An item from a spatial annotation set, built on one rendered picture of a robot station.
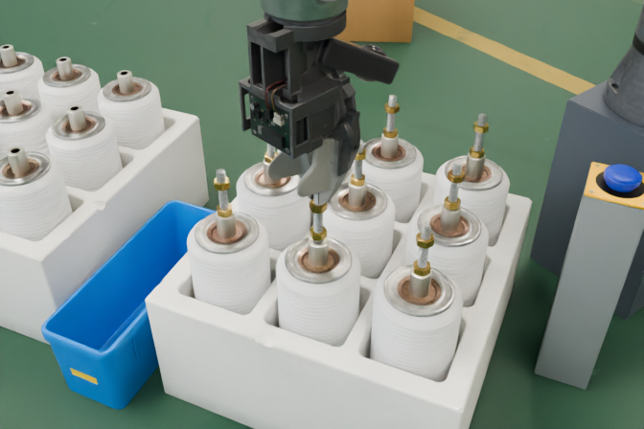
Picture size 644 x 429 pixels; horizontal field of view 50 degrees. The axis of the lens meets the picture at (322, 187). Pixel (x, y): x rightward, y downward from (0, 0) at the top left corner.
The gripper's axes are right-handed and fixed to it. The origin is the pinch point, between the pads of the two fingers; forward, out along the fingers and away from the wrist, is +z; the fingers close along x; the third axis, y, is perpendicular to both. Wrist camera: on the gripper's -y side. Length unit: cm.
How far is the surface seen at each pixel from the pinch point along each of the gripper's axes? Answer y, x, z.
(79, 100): -1, -56, 12
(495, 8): -130, -59, 35
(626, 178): -27.0, 20.9, 2.0
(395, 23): -92, -65, 29
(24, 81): 3, -66, 11
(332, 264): -0.1, 1.5, 10.0
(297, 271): 3.6, -0.2, 9.7
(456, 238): -13.1, 9.0, 9.6
